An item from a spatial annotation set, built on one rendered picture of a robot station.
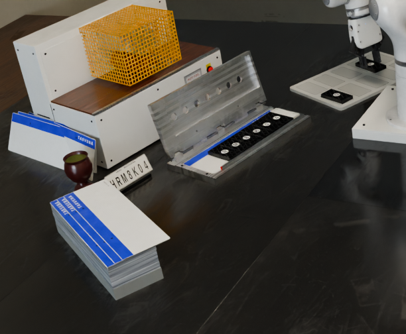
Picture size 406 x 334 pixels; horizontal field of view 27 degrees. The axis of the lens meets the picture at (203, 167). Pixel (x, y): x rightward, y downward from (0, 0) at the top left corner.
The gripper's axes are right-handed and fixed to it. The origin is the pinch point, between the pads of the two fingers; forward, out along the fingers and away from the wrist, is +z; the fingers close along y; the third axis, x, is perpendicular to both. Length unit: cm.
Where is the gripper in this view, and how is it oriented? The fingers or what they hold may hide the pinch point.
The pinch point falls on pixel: (370, 59)
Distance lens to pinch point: 283.8
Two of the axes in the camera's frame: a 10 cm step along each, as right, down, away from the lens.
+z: 2.7, 9.2, 3.0
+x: -4.7, -1.5, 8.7
